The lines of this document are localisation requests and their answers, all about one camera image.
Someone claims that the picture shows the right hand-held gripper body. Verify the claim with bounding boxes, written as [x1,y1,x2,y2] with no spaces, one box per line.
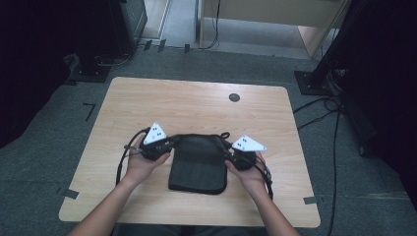
[229,135,268,172]

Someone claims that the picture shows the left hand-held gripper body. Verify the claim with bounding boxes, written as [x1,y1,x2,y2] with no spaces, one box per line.
[140,122,174,162]

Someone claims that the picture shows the black fabric bag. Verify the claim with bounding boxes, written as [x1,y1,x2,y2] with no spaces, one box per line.
[167,131,231,196]

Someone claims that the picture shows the person's right hand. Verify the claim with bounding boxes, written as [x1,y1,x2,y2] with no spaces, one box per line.
[224,152,269,195]

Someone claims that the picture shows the person's left hand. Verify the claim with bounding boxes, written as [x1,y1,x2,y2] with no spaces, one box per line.
[125,136,172,185]

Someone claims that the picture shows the black angled floor tape mark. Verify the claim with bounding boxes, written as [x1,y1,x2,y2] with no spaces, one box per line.
[82,102,97,123]

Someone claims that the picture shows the person's dark pants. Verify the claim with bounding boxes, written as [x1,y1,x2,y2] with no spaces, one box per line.
[110,223,270,236]

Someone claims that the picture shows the black stand with square base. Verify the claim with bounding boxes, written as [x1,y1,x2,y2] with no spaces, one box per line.
[293,0,365,97]

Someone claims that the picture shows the black metal stand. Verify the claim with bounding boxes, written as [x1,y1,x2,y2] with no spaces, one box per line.
[67,0,149,84]

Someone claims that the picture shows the dark curtain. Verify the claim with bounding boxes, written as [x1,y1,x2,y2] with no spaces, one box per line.
[338,0,417,212]
[0,0,82,150]

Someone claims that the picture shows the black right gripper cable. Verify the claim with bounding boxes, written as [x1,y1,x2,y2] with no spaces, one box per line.
[254,153,275,201]

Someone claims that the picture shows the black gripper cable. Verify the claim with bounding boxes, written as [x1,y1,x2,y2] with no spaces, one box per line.
[254,153,275,201]
[115,127,151,187]

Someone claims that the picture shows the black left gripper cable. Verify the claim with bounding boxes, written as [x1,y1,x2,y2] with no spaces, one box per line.
[115,127,151,187]

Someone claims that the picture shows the long black floor cable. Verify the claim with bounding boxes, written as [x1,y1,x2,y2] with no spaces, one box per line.
[327,107,342,236]

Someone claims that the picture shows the black hanging cable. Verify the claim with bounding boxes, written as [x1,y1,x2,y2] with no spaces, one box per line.
[199,0,221,51]

